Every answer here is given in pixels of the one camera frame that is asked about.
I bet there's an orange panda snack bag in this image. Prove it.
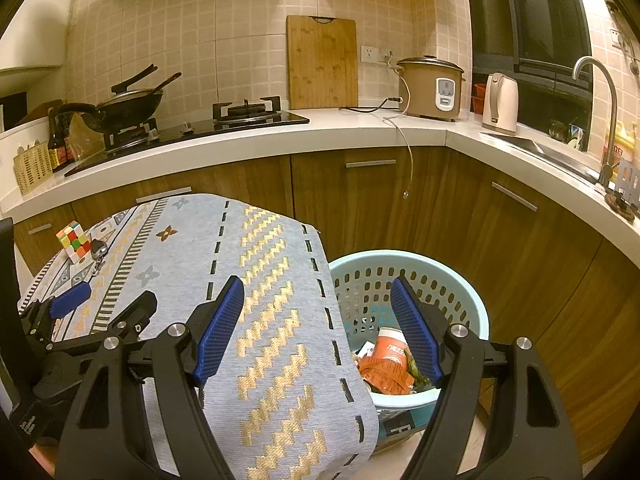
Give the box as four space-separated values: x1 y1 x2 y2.
358 327 416 396

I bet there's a green vegetable scrap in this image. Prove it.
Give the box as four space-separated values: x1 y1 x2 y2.
405 348 432 391

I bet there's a black car key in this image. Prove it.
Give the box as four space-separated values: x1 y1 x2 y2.
90 240 108 275

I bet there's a rubiks cube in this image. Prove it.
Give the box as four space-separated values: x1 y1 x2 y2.
56 220 91 263

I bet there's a woven beige basket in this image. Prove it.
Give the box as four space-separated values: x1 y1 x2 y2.
13 141 53 195

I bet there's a black gas stove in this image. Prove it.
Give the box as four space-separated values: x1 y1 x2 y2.
64 96 309 177

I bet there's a dark sauce bottle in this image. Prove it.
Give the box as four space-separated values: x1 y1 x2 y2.
48 108 75 172

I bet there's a patterned grey tablecloth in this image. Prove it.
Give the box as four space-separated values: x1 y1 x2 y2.
24 194 378 479

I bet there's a black wok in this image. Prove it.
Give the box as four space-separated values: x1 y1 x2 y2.
48 64 182 133

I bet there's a chrome faucet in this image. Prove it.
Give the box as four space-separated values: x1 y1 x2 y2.
572 55 622 189

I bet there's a wooden cutting board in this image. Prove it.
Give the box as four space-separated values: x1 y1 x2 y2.
286 15 358 110

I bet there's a white electric kettle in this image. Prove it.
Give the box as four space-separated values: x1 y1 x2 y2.
482 73 518 134

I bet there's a beige rice cooker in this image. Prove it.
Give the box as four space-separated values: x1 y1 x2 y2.
397 55 464 122

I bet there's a dark window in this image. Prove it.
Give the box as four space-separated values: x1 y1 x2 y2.
469 0 593 152

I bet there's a wall power socket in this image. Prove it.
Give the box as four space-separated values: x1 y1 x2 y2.
360 46 393 65

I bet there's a white power cable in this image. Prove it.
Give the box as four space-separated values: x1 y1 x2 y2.
339 54 417 201

